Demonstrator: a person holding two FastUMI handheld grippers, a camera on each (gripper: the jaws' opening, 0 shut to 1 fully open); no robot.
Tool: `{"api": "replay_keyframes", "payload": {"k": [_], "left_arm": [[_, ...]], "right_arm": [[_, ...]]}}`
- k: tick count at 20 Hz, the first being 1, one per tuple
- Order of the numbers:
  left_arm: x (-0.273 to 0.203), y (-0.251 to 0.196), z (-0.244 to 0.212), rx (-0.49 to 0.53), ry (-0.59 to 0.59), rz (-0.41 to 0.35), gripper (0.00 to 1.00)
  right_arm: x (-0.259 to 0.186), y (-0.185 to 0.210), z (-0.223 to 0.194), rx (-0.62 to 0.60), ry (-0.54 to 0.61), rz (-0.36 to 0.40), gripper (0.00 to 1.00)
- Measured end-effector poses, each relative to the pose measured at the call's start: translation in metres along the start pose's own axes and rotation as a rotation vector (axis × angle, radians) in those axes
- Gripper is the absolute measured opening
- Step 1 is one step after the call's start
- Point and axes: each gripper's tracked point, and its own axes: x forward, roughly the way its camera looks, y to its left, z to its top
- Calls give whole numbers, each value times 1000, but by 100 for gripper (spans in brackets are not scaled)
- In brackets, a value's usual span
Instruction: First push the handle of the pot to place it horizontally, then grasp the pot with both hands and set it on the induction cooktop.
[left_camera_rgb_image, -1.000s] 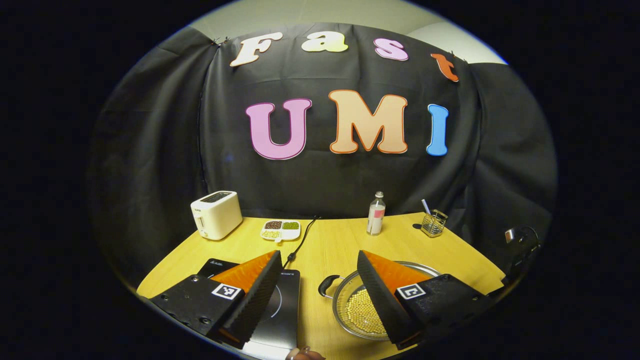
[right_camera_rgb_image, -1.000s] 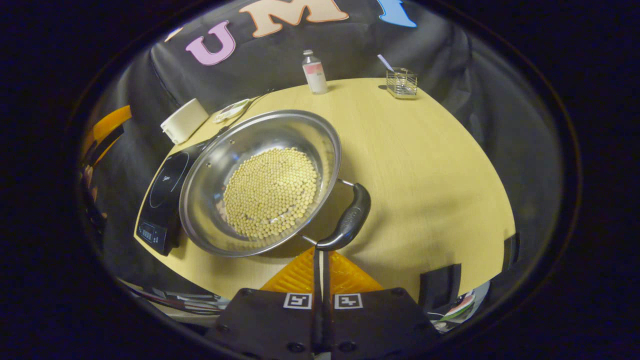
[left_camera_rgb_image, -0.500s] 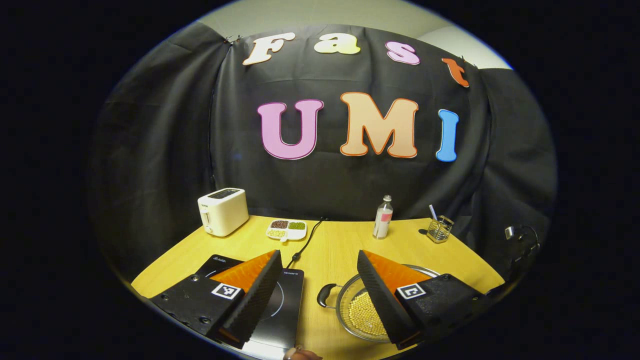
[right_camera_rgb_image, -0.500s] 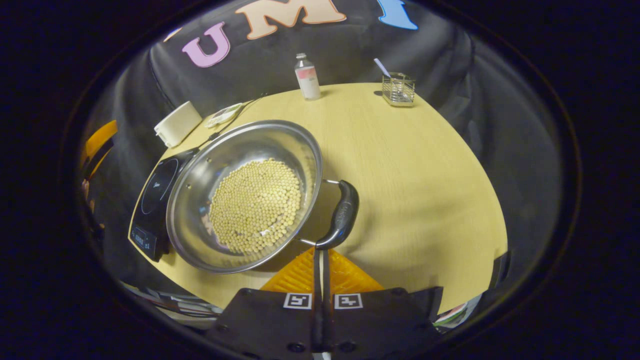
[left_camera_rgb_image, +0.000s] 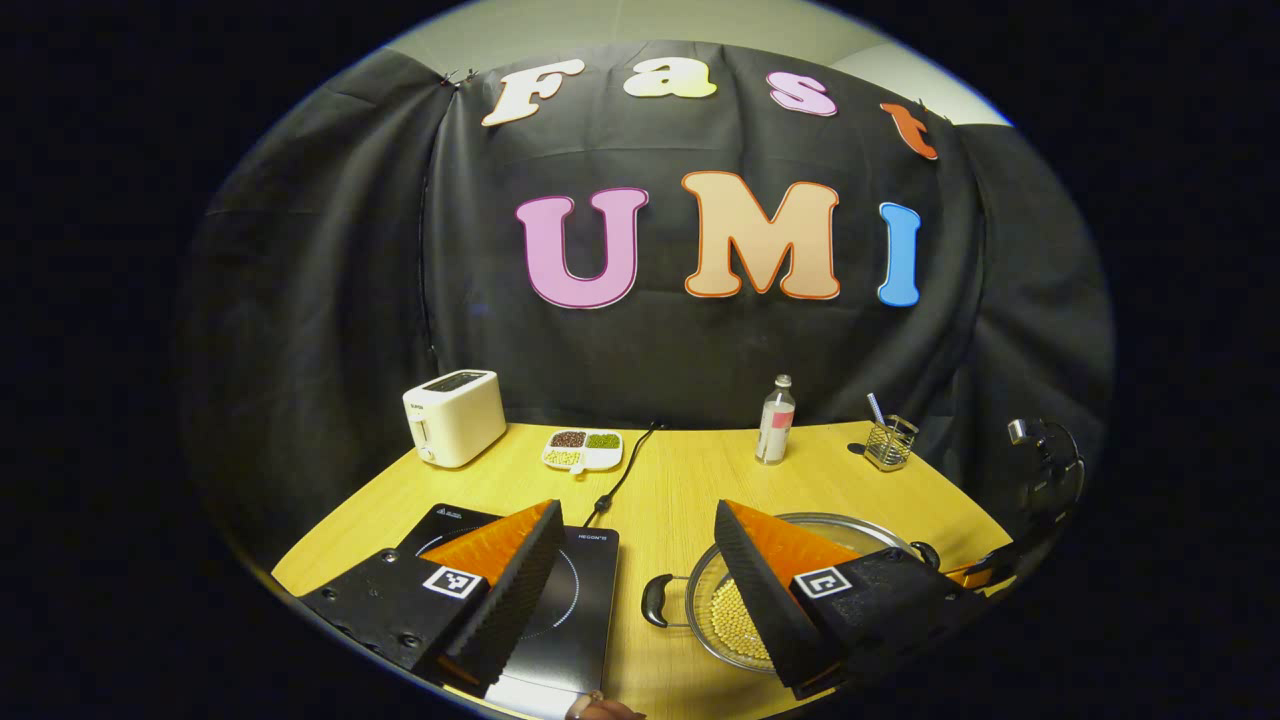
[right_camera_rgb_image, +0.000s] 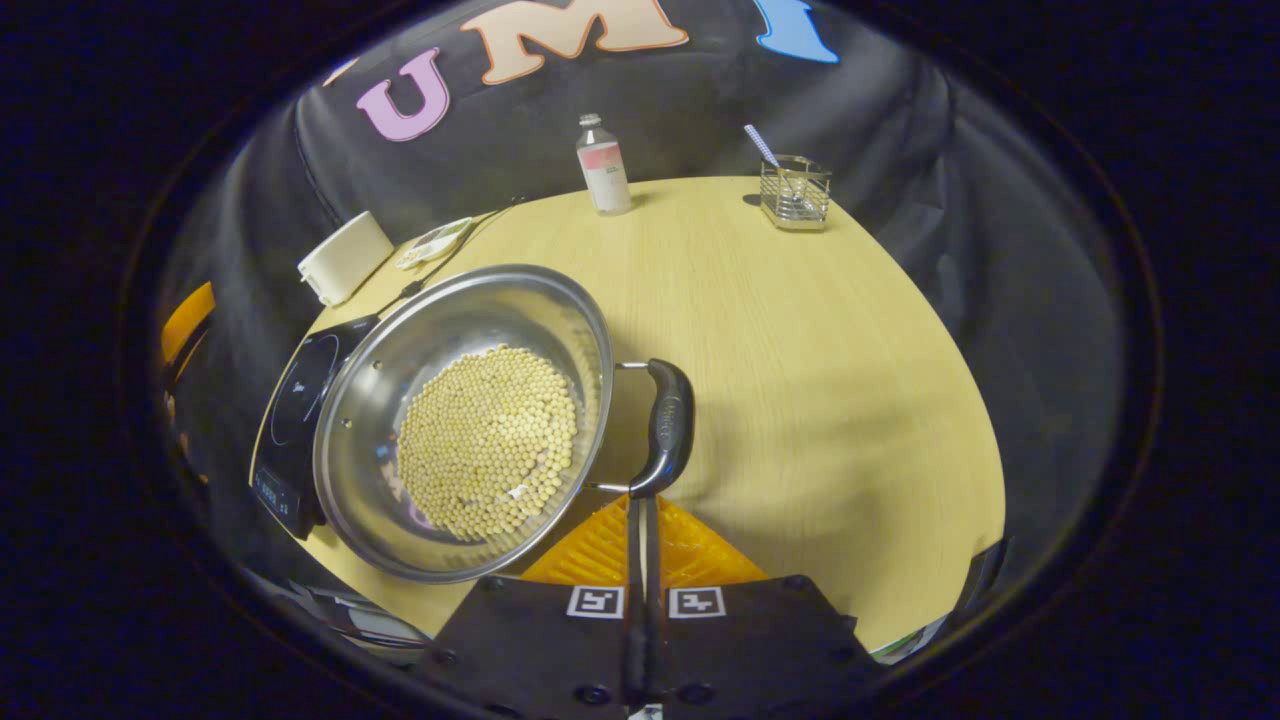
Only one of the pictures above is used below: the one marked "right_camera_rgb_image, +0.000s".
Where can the small clear bottle pink label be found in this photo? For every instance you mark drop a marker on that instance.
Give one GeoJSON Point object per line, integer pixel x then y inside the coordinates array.
{"type": "Point", "coordinates": [605, 175]}

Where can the pile of yellow soybeans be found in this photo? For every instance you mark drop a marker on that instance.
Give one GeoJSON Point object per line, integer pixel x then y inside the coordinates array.
{"type": "Point", "coordinates": [490, 440]}

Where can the white toaster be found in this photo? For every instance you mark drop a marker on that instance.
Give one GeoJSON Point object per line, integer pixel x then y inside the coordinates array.
{"type": "Point", "coordinates": [345, 260]}

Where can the black induction cooktop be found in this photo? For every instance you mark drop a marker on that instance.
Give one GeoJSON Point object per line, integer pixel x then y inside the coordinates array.
{"type": "Point", "coordinates": [300, 390]}

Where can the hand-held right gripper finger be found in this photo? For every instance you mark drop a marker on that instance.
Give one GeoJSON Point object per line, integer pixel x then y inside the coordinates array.
{"type": "Point", "coordinates": [652, 620]}
{"type": "Point", "coordinates": [636, 620]}

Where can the white divided dish of beans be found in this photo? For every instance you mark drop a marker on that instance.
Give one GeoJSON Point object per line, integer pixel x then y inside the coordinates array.
{"type": "Point", "coordinates": [432, 243]}

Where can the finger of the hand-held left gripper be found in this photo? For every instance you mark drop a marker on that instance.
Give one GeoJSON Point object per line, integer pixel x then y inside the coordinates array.
{"type": "Point", "coordinates": [188, 325]}

